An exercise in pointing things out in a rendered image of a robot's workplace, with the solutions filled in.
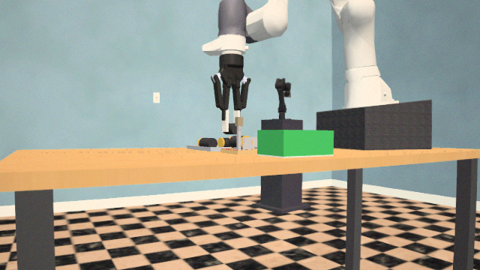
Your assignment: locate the green box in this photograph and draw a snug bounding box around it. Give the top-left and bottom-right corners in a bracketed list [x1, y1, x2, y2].
[257, 130, 334, 158]

